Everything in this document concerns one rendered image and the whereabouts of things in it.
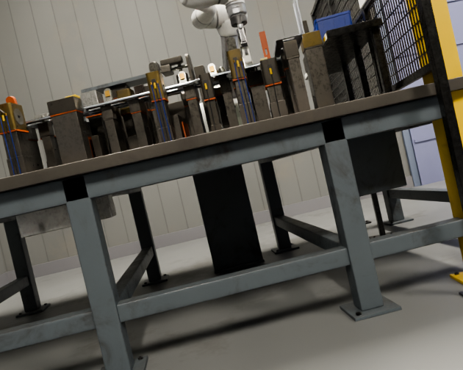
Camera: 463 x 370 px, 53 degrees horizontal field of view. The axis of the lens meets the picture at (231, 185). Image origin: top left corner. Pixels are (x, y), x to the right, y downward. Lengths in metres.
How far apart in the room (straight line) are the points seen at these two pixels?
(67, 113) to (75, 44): 2.95
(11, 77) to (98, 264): 3.75
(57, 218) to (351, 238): 1.05
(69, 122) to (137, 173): 0.67
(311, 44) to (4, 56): 3.69
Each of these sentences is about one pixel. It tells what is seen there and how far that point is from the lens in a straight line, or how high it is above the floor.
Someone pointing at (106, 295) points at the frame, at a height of 0.27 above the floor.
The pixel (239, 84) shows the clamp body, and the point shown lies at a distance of 1.95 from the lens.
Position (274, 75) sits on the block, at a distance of 1.96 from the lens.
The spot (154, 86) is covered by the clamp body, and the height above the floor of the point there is 0.98.
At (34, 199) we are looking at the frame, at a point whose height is 0.62.
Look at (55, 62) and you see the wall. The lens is 5.04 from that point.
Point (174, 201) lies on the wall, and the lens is 4.72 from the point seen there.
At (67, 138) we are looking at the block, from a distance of 2.11.
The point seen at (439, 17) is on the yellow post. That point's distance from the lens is 1.80.
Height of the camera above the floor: 0.55
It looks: 1 degrees down
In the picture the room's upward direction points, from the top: 13 degrees counter-clockwise
